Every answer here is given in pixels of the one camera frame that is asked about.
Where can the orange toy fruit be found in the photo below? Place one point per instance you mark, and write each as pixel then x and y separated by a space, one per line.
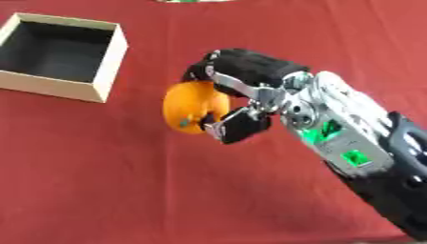
pixel 192 106

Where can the tan cardboard box black inside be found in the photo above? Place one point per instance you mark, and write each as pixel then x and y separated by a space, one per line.
pixel 61 57

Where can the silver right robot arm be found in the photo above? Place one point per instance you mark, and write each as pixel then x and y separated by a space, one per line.
pixel 344 133

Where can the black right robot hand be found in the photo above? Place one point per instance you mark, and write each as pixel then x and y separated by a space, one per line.
pixel 250 66

